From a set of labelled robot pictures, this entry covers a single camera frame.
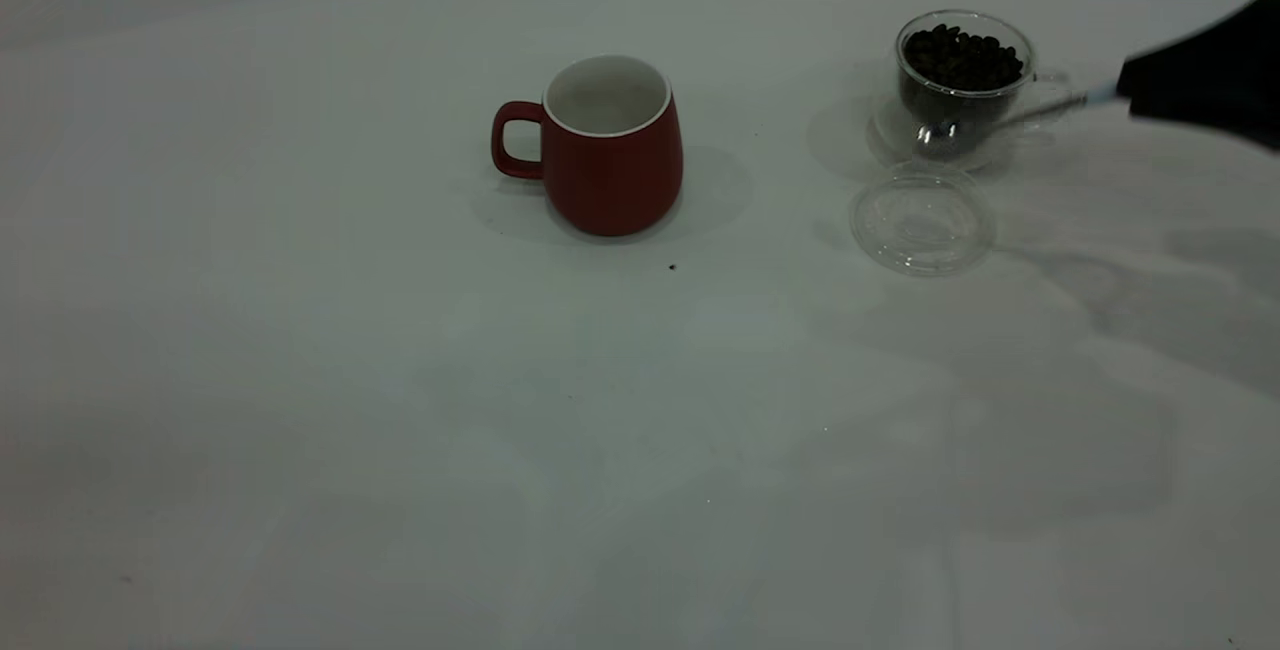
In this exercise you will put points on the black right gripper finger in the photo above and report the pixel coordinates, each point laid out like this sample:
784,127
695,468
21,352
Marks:
1210,65
1230,122

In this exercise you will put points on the clear glass saucer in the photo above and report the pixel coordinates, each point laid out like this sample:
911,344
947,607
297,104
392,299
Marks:
925,252
890,145

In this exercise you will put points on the red mug white inside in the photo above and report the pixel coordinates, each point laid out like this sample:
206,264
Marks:
615,180

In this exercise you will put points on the dark roasted coffee beans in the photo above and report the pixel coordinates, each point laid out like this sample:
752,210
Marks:
960,55

